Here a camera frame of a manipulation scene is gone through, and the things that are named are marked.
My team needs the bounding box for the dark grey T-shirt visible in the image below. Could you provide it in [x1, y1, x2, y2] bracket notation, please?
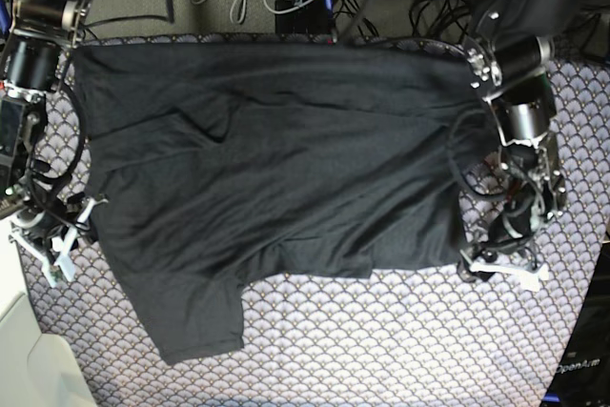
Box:
[72, 43, 478, 365]

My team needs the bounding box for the fan-patterned table cloth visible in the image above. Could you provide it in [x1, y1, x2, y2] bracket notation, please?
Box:
[20, 36, 609, 406]

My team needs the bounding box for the black OpenArm box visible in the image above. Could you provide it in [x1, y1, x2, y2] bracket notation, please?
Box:
[541, 240, 609, 406]

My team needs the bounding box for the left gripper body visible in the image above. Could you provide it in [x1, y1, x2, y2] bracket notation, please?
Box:
[459, 144, 566, 278]

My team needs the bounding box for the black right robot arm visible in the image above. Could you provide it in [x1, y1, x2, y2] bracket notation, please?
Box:
[1, 0, 106, 286]

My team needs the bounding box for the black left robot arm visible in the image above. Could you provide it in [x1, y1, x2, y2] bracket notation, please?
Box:
[458, 0, 586, 292]

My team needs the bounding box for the white plastic bin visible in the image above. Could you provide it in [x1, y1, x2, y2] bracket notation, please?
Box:
[1, 220, 96, 406]

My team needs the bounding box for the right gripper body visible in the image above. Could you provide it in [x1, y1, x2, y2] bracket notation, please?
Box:
[1, 173, 85, 248]

